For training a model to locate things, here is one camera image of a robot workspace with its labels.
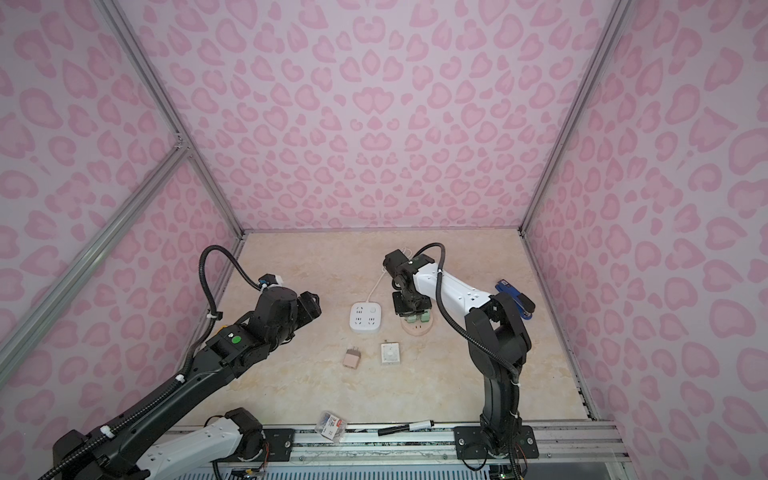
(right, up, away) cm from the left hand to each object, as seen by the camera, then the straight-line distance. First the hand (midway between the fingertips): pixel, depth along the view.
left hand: (318, 302), depth 77 cm
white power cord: (+15, +5, +30) cm, 34 cm away
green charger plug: (+29, -5, +7) cm, 30 cm away
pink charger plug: (+7, -18, +10) cm, 21 cm away
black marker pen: (+24, -31, -2) cm, 39 cm away
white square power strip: (+11, -7, +16) cm, 20 cm away
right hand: (+23, -4, +12) cm, 26 cm away
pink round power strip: (+27, -10, +13) cm, 31 cm away
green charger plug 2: (+25, -7, +12) cm, 28 cm away
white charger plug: (+18, -16, +9) cm, 26 cm away
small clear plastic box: (+4, -31, -2) cm, 31 cm away
